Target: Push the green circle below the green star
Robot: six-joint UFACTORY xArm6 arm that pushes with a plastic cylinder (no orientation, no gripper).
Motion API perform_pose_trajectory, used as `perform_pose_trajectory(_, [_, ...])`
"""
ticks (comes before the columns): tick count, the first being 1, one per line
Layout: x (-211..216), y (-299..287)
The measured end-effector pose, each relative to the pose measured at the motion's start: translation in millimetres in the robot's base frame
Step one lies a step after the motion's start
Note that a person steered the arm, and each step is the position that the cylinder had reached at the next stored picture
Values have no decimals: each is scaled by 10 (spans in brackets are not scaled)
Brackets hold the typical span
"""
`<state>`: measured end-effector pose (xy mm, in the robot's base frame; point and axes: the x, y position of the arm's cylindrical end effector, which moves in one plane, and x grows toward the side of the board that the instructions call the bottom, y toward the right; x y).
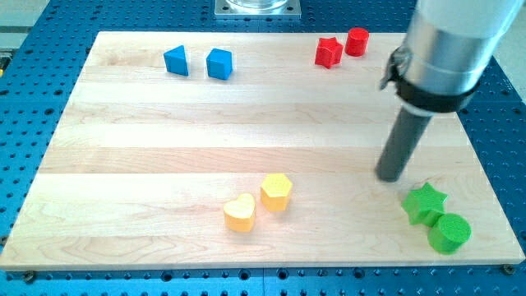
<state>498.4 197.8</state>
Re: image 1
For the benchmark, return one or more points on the green star block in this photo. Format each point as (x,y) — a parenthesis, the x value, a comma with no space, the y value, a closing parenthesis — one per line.
(424,205)

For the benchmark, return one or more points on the red cylinder block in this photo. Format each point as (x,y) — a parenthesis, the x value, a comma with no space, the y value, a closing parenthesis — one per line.
(356,43)

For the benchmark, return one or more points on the green cylinder block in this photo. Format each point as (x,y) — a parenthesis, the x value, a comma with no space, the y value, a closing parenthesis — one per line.
(449,233)

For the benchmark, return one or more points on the yellow heart block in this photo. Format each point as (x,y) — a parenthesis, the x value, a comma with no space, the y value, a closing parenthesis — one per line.
(239,214)

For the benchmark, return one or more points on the blue cube block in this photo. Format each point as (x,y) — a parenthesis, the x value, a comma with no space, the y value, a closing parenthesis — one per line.
(219,64)

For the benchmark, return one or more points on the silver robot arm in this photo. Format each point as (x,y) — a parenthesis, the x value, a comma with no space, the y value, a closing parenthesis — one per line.
(438,66)

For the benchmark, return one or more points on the yellow hexagon block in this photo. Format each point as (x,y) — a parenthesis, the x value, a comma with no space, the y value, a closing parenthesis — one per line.
(275,191)

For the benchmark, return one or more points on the wooden board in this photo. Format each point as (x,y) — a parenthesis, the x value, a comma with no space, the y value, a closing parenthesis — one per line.
(142,162)

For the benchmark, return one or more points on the blue triangle block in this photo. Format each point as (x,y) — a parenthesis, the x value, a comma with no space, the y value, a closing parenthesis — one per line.
(176,62)

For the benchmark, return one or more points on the red star block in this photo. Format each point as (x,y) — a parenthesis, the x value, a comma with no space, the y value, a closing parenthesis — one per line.
(328,52)

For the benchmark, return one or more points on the blue perforated table plate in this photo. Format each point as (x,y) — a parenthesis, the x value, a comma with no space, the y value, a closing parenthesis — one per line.
(50,41)

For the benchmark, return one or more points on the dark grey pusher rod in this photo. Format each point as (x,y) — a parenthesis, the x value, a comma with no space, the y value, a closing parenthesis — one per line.
(402,141)

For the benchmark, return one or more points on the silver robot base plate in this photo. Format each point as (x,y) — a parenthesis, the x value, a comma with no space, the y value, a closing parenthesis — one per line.
(256,8)

